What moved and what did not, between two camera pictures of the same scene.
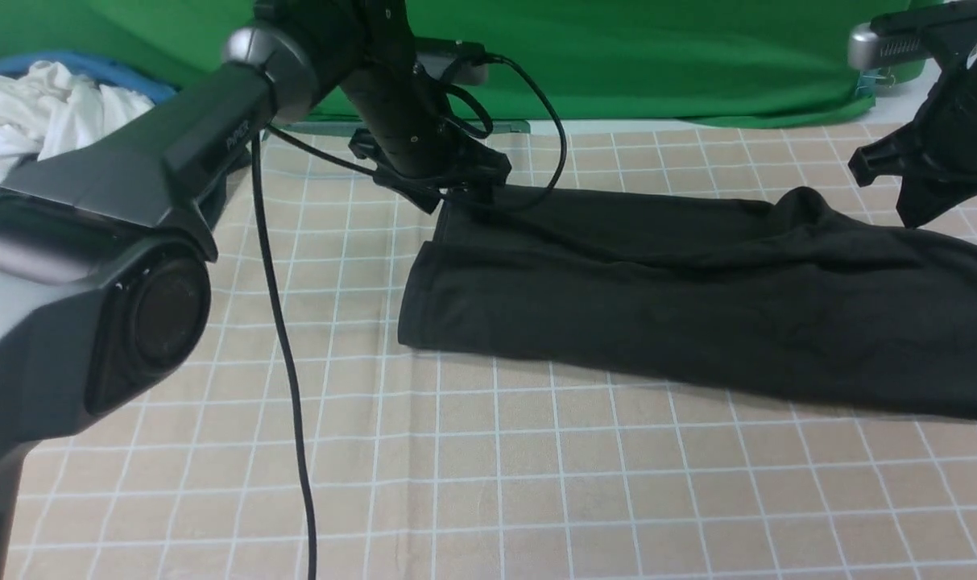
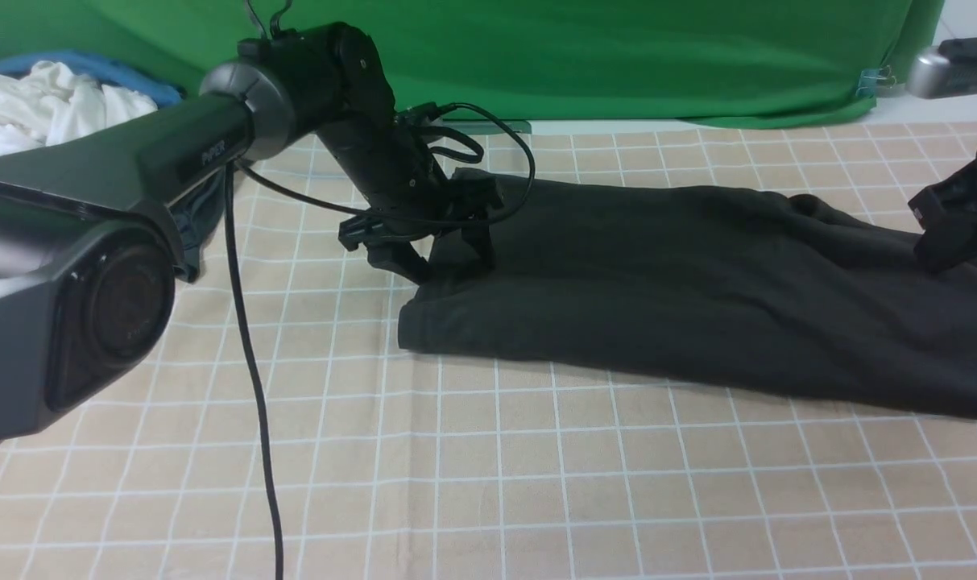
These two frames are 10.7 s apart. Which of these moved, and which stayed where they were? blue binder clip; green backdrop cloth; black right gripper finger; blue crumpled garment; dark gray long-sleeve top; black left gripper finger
Moved: black right gripper finger; black left gripper finger
Stayed: green backdrop cloth; dark gray long-sleeve top; blue crumpled garment; blue binder clip
